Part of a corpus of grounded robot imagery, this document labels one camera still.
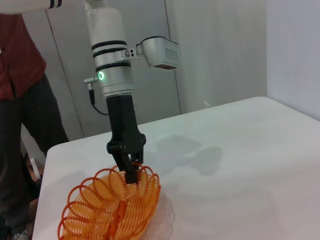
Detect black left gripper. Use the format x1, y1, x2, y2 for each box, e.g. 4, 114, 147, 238
105, 94, 147, 185

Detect orange plastic woven basket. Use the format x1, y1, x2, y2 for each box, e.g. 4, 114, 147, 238
57, 162, 161, 240

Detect person in red shirt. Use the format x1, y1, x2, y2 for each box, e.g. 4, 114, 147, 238
0, 11, 70, 240

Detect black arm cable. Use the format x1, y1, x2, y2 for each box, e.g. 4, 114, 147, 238
88, 89, 110, 116

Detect silver cable connector plug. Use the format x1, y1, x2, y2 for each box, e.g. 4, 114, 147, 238
83, 77, 100, 89

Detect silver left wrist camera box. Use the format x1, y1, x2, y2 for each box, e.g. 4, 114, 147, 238
135, 36, 181, 71

